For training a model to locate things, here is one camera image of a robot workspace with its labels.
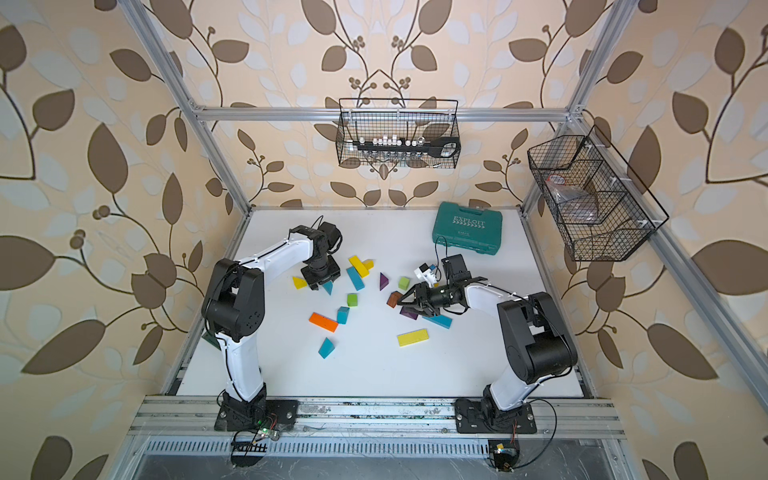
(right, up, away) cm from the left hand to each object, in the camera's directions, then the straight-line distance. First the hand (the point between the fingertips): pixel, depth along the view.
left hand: (333, 279), depth 94 cm
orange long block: (-2, -13, -3) cm, 13 cm away
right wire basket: (+75, +17, -22) cm, 81 cm away
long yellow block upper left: (+7, +4, +8) cm, 12 cm away
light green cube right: (+23, -2, +4) cm, 23 cm away
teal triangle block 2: (0, -18, -10) cm, 21 cm away
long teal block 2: (+34, -12, -5) cm, 36 cm away
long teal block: (+6, 0, +6) cm, 9 cm away
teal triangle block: (-2, -2, +2) cm, 4 cm away
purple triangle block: (+16, -1, +4) cm, 17 cm away
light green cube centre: (+6, -7, +1) cm, 9 cm away
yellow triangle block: (-11, -1, +1) cm, 11 cm away
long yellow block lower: (+25, -16, -7) cm, 31 cm away
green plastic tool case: (+47, +17, +14) cm, 52 cm away
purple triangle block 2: (+24, -10, -4) cm, 26 cm away
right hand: (+22, -6, -9) cm, 25 cm away
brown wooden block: (+19, -6, -1) cm, 20 cm away
